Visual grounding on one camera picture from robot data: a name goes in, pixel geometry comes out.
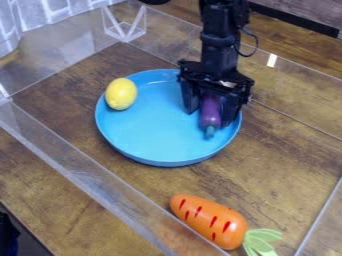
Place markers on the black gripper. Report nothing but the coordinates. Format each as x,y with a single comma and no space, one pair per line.
215,76

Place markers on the clear acrylic enclosure wall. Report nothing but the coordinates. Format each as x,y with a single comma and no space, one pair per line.
88,201

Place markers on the orange toy carrot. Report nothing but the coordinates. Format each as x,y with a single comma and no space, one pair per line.
221,225

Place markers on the purple toy eggplant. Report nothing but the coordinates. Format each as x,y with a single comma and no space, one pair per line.
209,115

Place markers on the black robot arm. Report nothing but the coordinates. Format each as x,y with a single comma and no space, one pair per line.
224,18

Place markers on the blue round tray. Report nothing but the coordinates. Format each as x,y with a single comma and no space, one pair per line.
153,132

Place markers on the clear acrylic corner bracket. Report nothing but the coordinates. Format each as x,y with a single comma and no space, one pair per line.
121,30

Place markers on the yellow toy lemon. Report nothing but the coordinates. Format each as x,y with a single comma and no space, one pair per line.
120,94

